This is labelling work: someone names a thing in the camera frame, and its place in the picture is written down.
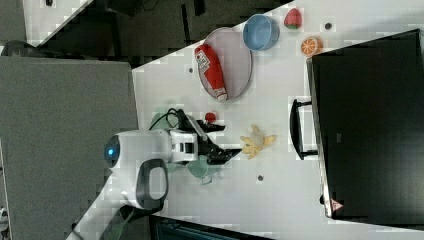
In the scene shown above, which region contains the red plush ketchup bottle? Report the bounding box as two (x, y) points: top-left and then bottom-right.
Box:
(195, 44), (228, 101)

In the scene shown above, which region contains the plush strawberry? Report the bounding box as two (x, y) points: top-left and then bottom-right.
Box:
(284, 8), (302, 30)

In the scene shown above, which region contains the plush orange half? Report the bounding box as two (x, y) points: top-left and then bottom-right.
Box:
(300, 37), (323, 57)

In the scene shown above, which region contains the blue cup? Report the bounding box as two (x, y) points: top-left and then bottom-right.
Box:
(242, 14), (280, 51)

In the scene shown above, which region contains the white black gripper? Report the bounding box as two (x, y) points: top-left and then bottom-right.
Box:
(170, 115), (241, 165)

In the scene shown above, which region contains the black toaster oven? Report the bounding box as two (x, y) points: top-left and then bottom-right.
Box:
(290, 29), (424, 229)

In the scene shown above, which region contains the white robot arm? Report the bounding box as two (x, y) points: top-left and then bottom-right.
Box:
(66, 110), (241, 240)

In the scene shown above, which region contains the peeled plush banana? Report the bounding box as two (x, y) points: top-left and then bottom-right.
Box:
(240, 125), (277, 160)

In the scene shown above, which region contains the grey round plate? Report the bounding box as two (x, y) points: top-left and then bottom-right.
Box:
(197, 27), (252, 101)

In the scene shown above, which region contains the small red tomato toy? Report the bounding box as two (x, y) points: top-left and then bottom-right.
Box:
(205, 112), (217, 123)

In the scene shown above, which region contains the green mug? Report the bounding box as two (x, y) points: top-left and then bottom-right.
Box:
(187, 156), (220, 185)

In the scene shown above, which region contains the black cable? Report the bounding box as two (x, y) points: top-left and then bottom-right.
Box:
(148, 107), (185, 132)

